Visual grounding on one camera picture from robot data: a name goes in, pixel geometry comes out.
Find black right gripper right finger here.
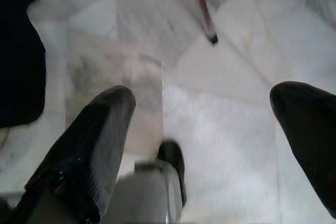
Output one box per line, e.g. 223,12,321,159
269,81,336,213

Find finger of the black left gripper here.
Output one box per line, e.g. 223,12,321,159
156,140,187,209

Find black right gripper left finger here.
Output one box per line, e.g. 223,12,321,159
15,85,137,224

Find black shirt red striped collar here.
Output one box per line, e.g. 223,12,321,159
0,0,47,128

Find silver metal clothes rack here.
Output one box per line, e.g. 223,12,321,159
188,0,219,46

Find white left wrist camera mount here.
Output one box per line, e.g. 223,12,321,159
111,161,182,224

